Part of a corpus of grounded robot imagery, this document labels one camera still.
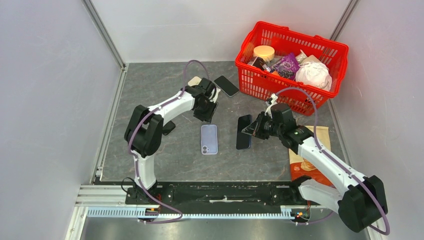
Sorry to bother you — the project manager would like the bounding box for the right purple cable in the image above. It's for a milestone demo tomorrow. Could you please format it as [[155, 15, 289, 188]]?
[[266, 86, 391, 237]]

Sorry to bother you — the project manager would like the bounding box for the purple snack packet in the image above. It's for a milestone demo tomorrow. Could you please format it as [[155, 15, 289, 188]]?
[[271, 52, 300, 80]]

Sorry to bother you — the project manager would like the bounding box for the beige phone case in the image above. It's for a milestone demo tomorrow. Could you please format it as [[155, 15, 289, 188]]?
[[187, 76, 202, 87]]

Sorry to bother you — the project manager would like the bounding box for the black phone case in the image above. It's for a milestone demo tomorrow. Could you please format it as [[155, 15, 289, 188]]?
[[162, 121, 176, 136]]

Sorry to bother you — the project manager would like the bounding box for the dark blue smartphone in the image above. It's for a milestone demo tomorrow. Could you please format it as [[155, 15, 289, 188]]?
[[235, 114, 253, 151]]

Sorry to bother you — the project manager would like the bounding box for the red plastic shopping basket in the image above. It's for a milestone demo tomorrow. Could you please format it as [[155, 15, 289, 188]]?
[[235, 21, 349, 116]]

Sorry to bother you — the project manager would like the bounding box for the aluminium frame rail front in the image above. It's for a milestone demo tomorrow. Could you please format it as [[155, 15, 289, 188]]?
[[76, 181, 330, 221]]

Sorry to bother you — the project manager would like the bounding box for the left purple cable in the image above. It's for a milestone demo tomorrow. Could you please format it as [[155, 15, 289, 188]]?
[[127, 59, 184, 225]]

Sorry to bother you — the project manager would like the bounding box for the yellow lid jar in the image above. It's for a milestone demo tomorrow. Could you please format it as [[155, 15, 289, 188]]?
[[253, 45, 275, 62]]

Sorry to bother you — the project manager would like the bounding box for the white plastic bag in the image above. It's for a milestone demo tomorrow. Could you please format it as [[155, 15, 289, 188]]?
[[295, 61, 333, 91]]

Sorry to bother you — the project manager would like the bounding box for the purple cable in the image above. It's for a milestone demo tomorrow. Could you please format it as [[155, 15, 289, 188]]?
[[127, 59, 184, 225], [266, 86, 391, 237]]

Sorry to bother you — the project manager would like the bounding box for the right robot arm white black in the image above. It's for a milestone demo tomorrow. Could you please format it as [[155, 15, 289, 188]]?
[[242, 103, 390, 235]]

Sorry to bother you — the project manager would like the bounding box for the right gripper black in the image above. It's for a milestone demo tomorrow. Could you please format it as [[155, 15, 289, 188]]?
[[243, 111, 283, 140]]

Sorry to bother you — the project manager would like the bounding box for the cassava chips bag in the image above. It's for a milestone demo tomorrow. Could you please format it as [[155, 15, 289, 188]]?
[[288, 125, 334, 186]]

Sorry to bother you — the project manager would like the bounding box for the lavender phone case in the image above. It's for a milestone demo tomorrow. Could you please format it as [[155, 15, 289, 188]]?
[[200, 124, 219, 155]]

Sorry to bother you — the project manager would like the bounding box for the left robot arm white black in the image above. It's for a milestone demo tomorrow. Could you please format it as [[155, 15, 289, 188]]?
[[124, 78, 220, 204]]

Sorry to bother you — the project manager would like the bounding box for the black smartphone near basket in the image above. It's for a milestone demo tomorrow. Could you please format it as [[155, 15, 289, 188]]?
[[213, 75, 240, 97]]

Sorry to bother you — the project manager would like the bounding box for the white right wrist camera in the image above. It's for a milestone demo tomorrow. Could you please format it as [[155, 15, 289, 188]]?
[[265, 93, 278, 117]]

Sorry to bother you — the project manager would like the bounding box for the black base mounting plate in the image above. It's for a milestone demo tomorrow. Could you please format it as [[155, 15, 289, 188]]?
[[125, 181, 313, 215]]

